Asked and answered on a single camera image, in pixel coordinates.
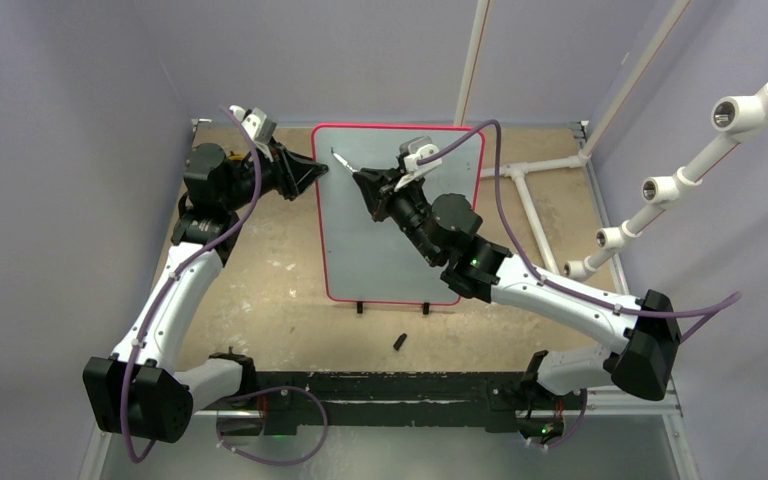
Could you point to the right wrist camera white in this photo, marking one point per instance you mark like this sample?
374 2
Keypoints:
412 156

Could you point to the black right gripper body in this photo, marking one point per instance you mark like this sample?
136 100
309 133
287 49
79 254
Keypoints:
406 200

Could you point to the black marker cap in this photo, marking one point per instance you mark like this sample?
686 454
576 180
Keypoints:
399 341

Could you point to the white whiteboard marker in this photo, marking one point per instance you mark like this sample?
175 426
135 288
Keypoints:
342 161

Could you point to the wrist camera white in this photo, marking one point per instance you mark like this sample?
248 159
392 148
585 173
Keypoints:
258 124
412 156

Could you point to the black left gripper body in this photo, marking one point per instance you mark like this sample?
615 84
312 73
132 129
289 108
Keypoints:
269 170

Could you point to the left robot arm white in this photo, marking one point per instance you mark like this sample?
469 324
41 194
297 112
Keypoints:
137 389

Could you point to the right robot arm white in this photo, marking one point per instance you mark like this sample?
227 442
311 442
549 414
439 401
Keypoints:
636 339

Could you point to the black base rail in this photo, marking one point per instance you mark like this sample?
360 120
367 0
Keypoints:
494 401

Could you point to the pink framed whiteboard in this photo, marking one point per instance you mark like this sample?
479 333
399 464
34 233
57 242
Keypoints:
365 260

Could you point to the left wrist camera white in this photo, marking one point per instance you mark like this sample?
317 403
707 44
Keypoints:
258 124

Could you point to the white PVC pipe frame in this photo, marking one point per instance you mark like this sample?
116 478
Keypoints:
598 63

